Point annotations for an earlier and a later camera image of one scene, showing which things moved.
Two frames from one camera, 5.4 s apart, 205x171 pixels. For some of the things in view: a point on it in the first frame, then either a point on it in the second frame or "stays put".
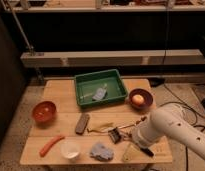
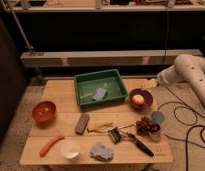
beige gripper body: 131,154 to 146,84
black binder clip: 115,135 stays put
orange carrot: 48,145 stays put
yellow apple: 138,99 stays put
